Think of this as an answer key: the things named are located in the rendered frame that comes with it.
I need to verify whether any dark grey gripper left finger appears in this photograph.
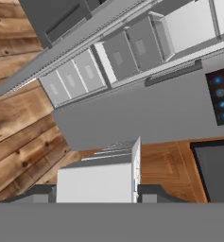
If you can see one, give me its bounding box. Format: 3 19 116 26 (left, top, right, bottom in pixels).
2 183 58 204

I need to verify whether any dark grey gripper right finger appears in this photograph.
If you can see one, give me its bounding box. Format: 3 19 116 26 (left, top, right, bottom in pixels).
137 183 193 204

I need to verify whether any white ice cube tray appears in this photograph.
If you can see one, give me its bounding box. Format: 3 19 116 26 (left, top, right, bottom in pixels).
55 135 143 204

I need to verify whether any grey fridge door with panel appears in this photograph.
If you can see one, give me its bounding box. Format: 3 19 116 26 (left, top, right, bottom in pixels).
50 41 224 152

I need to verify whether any white freezer door shelf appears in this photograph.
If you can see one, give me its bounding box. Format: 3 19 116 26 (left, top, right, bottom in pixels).
38 47 110 109

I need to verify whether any grey freezer drawer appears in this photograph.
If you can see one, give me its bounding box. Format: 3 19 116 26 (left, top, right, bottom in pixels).
101 29 140 82
127 14 164 73

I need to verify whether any white freezer interior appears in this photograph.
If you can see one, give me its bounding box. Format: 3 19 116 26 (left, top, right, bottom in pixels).
149 0 224 62

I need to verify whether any grey freezer door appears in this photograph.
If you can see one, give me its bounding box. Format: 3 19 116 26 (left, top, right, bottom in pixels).
0 0 162 98

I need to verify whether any black appliance front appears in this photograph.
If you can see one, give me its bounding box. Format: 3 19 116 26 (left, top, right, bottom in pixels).
189 139 224 203

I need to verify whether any dark grey fridge door handle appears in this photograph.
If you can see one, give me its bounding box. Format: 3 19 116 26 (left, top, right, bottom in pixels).
144 59 203 88

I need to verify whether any dark grey freezer door handle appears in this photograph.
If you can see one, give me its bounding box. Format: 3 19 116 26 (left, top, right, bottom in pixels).
44 2 82 36

